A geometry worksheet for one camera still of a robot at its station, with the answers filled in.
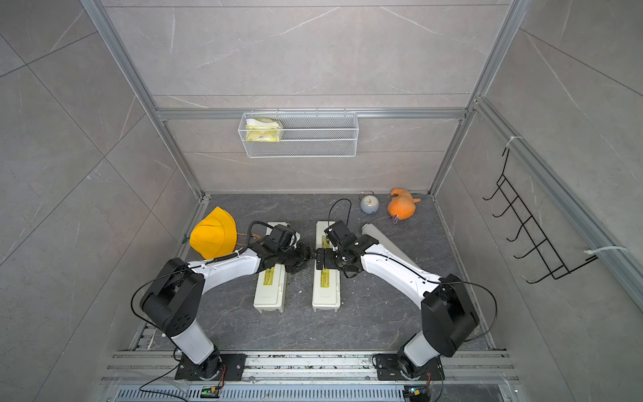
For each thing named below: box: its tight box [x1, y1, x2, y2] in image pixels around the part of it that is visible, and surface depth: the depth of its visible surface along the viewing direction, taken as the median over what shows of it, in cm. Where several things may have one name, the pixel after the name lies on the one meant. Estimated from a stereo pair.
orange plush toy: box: [386, 187, 422, 221], surface depth 109 cm
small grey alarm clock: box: [358, 190, 381, 216], surface depth 114 cm
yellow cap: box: [189, 206, 238, 260], surface depth 105 cm
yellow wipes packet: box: [245, 117, 282, 143], surface depth 88 cm
